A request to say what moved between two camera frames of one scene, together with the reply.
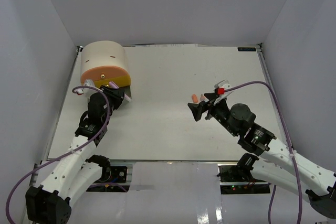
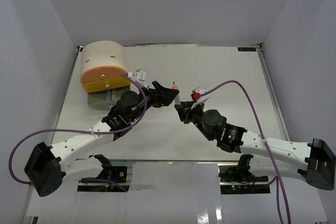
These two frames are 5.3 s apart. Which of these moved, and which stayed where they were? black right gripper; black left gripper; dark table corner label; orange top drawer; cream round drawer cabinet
Moved: black right gripper; black left gripper
Stayed: cream round drawer cabinet; orange top drawer; dark table corner label
